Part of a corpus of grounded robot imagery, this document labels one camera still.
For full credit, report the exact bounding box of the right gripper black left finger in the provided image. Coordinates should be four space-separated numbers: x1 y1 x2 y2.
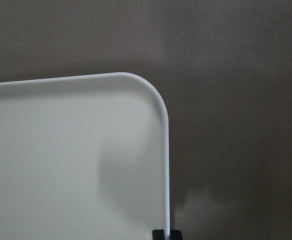
152 230 165 240

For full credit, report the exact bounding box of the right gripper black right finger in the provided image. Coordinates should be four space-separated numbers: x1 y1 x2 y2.
170 229 183 240

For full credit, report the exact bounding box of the beige rabbit tray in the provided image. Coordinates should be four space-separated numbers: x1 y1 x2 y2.
0 72 170 240

